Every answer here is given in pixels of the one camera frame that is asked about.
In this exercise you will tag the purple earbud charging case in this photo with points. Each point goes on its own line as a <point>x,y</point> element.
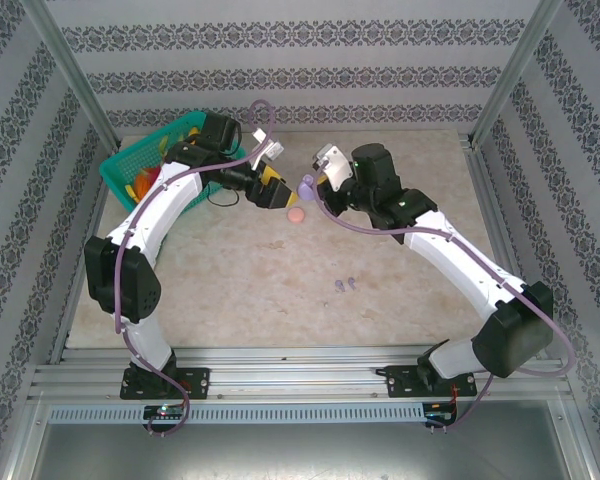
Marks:
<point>306,190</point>

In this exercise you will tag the pink earbud charging case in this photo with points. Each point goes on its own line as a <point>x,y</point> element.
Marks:
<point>296,216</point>

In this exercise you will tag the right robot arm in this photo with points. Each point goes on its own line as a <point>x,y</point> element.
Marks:
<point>455,255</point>

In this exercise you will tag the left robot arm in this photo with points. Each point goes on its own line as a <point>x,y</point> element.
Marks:
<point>150,220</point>

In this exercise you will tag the large yellow banana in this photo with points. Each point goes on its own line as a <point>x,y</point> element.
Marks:
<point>194,132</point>

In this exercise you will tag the orange wrinkled toy fruit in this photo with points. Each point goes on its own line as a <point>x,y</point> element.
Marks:
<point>142,182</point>

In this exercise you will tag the teal plastic basket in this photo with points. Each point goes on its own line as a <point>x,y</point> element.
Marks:
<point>125,165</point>

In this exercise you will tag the yellow toy fruit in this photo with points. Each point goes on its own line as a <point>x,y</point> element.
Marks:
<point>130,192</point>

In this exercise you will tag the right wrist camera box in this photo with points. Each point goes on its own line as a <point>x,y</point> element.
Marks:
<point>337,167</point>

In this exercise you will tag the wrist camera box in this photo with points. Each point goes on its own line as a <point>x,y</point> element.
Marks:
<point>272,149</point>
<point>337,167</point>

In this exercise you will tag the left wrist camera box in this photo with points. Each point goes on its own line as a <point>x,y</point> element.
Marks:
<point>272,149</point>

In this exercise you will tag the aluminium side rail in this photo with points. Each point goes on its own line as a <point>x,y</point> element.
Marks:
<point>97,205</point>
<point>490,210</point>

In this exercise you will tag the aluminium frame post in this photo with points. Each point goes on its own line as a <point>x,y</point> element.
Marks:
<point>515,75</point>
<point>72,75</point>

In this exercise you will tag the aluminium mounting rail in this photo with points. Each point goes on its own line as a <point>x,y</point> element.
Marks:
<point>300,380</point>

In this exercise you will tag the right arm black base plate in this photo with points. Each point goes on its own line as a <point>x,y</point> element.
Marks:
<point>402,381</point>

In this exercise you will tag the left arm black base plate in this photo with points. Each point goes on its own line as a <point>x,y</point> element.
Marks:
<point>195,382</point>

